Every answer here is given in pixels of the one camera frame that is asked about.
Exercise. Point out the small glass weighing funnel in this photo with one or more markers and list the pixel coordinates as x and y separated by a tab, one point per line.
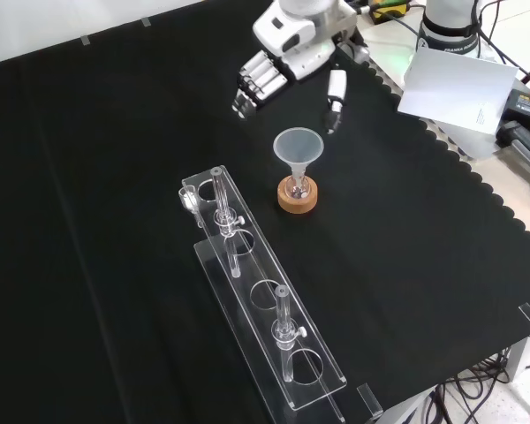
188	198

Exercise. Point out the black box with orange label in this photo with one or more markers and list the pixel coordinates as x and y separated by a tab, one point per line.
527	103

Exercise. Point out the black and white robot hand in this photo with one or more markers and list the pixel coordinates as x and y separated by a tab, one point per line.
291	40

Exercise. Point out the clear acrylic funnel stand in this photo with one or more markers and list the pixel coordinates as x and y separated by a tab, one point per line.
265	291

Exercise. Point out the black bench cloth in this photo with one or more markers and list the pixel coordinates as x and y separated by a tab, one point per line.
115	221

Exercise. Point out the translucent plastic funnel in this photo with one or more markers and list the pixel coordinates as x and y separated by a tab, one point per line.
298	148

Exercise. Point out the grey tape strip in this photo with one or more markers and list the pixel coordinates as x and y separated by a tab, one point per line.
85	40
146	21

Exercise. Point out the small round-bottom glass flask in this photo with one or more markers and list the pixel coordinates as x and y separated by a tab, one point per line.
298	191

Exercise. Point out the pale white board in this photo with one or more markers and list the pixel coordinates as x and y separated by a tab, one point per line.
459	88

